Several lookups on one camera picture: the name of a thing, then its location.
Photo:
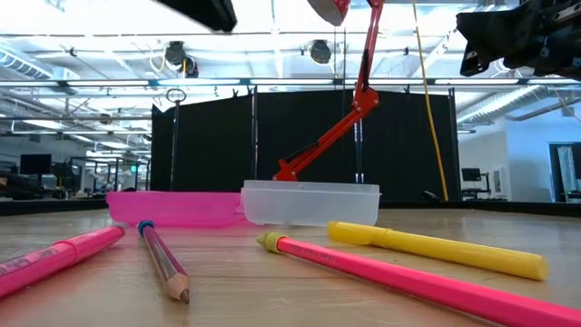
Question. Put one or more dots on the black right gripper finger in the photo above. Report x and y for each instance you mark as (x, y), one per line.
(490, 27)
(474, 61)

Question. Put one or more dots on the yellow highlighter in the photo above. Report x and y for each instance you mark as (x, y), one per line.
(454, 254)

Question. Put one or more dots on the pink pencil with yellow cap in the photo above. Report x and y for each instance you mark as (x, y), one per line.
(408, 284)

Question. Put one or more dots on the wooden pencil with blue end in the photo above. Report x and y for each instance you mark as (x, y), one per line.
(163, 261)

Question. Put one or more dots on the pink highlighter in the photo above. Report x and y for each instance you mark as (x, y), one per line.
(54, 256)

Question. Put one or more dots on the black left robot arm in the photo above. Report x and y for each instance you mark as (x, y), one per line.
(204, 11)

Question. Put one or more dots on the clear plastic supply box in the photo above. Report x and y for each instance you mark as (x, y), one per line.
(308, 204)

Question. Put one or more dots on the black computer monitor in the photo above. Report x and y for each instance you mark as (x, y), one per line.
(470, 174)
(35, 164)

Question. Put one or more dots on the red desk lamp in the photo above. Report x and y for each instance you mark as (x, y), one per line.
(363, 102)

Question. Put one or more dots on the black round ceiling device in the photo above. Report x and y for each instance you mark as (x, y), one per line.
(320, 51)
(174, 52)

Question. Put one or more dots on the black partition screen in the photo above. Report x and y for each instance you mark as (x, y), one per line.
(213, 145)

